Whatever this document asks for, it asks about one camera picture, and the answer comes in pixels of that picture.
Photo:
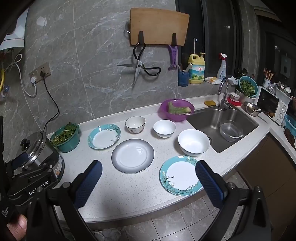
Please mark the chopsticks holder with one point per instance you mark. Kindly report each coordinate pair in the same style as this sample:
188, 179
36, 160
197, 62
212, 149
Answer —
268, 74

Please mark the large white bowl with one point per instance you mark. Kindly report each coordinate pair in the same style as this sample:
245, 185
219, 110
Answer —
193, 142

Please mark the white spray bottle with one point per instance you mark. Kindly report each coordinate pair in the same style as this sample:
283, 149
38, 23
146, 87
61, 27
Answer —
223, 69

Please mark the yellow dish soap bottle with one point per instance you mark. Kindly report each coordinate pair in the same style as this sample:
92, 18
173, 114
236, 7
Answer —
196, 64

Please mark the white microwave oven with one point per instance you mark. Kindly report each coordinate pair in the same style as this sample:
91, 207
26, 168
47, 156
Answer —
274, 105

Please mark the steel ladle bowl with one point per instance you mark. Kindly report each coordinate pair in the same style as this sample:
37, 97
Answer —
252, 109

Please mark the stainless steel sink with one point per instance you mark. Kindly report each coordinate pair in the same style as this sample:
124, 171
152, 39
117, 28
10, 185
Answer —
208, 121

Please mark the black kitchen scissors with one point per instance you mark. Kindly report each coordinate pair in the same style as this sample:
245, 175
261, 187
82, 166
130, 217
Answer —
138, 66

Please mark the green peeled vegetable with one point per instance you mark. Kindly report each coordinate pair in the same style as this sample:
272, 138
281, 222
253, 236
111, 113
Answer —
178, 110

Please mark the purple peeler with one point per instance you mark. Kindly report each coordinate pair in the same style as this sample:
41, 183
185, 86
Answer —
173, 50

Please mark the wooden cutting board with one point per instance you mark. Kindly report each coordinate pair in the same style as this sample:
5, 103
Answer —
158, 26

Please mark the medium white bowl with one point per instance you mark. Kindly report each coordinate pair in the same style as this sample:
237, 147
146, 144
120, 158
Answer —
164, 128

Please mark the blue cup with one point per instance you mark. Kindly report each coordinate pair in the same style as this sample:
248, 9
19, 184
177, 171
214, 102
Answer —
183, 79

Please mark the wall power outlet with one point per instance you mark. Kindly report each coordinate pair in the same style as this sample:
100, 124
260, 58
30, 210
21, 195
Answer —
36, 74

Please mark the teal colander with greens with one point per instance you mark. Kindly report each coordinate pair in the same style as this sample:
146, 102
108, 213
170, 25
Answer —
248, 86

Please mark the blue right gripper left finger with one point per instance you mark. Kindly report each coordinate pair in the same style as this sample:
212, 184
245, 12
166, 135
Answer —
85, 182

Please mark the stainless steel rice cooker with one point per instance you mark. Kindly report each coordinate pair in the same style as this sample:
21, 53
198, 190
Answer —
35, 151

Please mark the floral small ceramic bowl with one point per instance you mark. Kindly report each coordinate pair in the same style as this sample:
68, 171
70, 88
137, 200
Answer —
135, 124

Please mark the teal bowl with greens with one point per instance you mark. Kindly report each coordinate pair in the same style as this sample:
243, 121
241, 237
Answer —
66, 138

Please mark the glass bowl in sink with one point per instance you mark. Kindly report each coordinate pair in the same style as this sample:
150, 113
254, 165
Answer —
230, 132

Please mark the person's left hand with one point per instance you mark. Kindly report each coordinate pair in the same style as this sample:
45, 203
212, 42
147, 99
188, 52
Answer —
18, 228

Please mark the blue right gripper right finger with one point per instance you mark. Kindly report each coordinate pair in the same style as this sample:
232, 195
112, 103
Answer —
212, 183

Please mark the yellow sponge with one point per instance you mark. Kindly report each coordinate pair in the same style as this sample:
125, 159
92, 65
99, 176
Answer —
210, 103

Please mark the purple plastic basin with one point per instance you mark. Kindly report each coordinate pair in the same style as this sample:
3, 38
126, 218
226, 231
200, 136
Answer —
163, 109

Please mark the teal floral plate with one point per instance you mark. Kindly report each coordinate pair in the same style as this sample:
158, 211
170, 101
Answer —
104, 136
178, 176

